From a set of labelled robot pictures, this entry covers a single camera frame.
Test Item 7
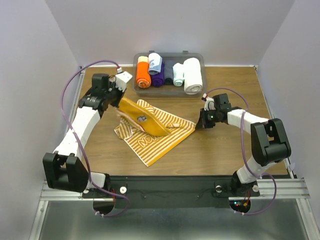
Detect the white rolled towel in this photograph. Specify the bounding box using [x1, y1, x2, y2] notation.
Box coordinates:
[183, 57, 203, 95]

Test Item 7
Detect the orange rolled towel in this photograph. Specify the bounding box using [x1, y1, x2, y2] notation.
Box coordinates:
[135, 56, 152, 89]

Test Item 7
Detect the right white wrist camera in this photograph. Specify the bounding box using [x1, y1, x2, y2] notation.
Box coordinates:
[201, 93, 215, 111]

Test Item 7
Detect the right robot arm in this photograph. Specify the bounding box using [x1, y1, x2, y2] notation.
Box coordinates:
[195, 93, 292, 195]

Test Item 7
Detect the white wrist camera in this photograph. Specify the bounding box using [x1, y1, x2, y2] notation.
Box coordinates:
[201, 93, 215, 111]
[115, 71, 133, 92]

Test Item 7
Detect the purple rolled towel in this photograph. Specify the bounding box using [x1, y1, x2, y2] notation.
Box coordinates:
[150, 62, 165, 88]

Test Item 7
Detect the yellow striped towel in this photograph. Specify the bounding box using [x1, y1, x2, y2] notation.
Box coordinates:
[114, 97, 196, 167]

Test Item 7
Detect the aluminium frame rail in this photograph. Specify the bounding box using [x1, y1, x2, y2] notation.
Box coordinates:
[28, 65, 312, 240]

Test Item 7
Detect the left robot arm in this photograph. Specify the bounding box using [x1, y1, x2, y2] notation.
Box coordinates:
[42, 71, 132, 197]

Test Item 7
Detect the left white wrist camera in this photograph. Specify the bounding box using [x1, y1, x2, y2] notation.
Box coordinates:
[115, 71, 133, 92]

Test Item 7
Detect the mint rolled towel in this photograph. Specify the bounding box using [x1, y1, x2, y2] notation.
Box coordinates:
[172, 63, 185, 87]

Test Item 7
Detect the dark grey rolled towel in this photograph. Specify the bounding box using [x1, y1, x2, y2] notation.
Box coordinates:
[164, 60, 175, 85]

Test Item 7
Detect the light blue towel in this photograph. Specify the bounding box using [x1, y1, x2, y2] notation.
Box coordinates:
[148, 52, 162, 75]

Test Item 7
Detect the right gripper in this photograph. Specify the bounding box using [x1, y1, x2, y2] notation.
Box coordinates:
[194, 107, 221, 129]

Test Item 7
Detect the clear plastic bin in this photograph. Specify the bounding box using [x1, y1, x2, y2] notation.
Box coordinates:
[132, 51, 208, 97]

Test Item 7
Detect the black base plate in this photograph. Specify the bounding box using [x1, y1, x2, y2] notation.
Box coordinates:
[82, 175, 261, 210]

